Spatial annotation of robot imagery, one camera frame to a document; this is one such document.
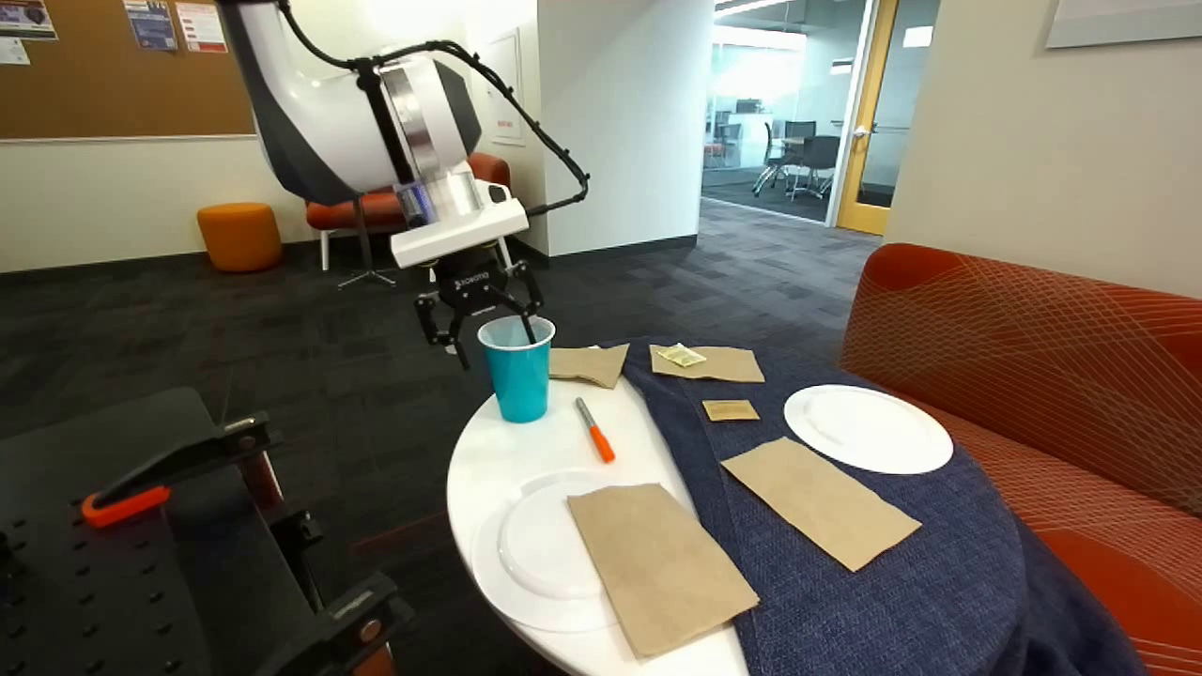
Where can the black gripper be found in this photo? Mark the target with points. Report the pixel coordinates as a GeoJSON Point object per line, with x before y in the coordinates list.
{"type": "Point", "coordinates": [476, 286]}

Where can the small white paper note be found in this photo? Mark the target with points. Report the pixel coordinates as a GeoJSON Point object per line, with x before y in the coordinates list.
{"type": "Point", "coordinates": [13, 53]}

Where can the black robot cart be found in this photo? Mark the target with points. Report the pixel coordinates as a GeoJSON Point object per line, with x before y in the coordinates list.
{"type": "Point", "coordinates": [113, 602]}

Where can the white paper plate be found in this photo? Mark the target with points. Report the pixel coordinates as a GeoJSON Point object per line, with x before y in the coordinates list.
{"type": "Point", "coordinates": [878, 432]}

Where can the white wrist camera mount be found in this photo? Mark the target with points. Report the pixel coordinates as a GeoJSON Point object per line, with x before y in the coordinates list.
{"type": "Point", "coordinates": [458, 231]}

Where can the red lounge sofa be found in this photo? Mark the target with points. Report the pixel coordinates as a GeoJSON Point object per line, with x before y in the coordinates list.
{"type": "Point", "coordinates": [350, 217]}

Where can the small white packet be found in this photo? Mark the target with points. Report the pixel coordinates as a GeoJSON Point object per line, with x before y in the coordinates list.
{"type": "Point", "coordinates": [683, 357]}

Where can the orange patterned sofa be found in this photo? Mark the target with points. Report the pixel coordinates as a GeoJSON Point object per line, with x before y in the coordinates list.
{"type": "Point", "coordinates": [1065, 363]}

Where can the dark photo poster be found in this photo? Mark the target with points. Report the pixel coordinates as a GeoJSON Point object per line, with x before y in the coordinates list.
{"type": "Point", "coordinates": [23, 18]}

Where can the blue poster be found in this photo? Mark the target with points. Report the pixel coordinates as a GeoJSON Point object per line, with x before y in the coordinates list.
{"type": "Point", "coordinates": [151, 27]}

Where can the orange round ottoman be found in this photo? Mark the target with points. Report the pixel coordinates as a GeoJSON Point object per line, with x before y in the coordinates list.
{"type": "Point", "coordinates": [239, 238]}

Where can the small tan paper card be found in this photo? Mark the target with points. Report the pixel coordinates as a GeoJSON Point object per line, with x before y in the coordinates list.
{"type": "Point", "coordinates": [731, 410]}

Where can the white and red poster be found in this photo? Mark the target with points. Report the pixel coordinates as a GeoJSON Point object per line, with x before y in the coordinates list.
{"type": "Point", "coordinates": [196, 27]}

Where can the small round white table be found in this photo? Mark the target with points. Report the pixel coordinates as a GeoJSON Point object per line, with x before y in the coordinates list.
{"type": "Point", "coordinates": [365, 258]}

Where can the blue denim cloth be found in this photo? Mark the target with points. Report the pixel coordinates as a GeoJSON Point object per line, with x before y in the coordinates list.
{"type": "Point", "coordinates": [980, 589]}

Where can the framed whiteboard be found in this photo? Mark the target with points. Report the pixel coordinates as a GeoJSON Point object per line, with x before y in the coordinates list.
{"type": "Point", "coordinates": [1128, 19]}

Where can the white wall sign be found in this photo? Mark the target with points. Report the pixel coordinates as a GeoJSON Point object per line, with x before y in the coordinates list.
{"type": "Point", "coordinates": [507, 124]}

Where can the black office chair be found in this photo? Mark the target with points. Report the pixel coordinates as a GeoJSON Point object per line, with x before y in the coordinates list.
{"type": "Point", "coordinates": [813, 154]}

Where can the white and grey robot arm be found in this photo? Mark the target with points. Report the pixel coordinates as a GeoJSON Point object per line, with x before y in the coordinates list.
{"type": "Point", "coordinates": [326, 116]}

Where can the large brown paper napkin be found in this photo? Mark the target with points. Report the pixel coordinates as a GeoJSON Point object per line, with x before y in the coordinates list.
{"type": "Point", "coordinates": [661, 567]}

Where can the white plate left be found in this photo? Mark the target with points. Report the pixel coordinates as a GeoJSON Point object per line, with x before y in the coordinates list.
{"type": "Point", "coordinates": [540, 549]}

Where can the teal plastic cup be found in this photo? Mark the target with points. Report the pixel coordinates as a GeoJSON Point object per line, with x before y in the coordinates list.
{"type": "Point", "coordinates": [517, 387]}

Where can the cork notice board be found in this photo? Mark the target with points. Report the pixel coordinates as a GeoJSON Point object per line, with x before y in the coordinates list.
{"type": "Point", "coordinates": [100, 87]}

